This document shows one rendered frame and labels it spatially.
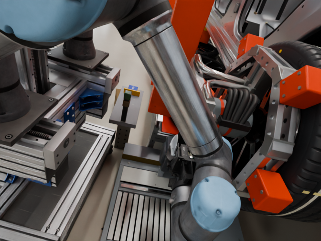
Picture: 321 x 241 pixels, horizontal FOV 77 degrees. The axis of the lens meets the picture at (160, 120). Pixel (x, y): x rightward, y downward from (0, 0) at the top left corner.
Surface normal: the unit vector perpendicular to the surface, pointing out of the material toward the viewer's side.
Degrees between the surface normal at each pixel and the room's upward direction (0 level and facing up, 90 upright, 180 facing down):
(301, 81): 90
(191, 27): 90
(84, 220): 0
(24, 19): 85
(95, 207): 0
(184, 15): 90
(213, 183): 0
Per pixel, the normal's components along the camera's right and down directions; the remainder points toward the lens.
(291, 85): -0.97, -0.22
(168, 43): 0.48, 0.12
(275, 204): -0.04, 0.61
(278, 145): 0.15, -0.11
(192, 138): -0.36, 0.55
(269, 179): 0.25, -0.76
